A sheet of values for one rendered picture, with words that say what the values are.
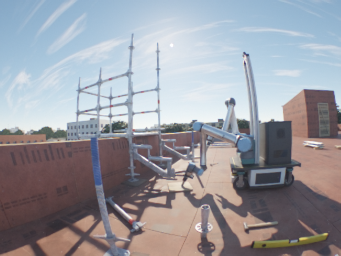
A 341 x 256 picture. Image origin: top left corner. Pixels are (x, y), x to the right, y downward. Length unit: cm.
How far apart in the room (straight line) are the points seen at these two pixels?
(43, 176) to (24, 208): 38
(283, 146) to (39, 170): 259
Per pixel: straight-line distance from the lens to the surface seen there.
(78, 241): 124
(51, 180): 159
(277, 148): 189
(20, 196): 153
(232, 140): 161
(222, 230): 123
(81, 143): 174
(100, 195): 78
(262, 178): 184
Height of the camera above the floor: 78
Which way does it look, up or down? 1 degrees up
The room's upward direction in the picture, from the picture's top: 2 degrees counter-clockwise
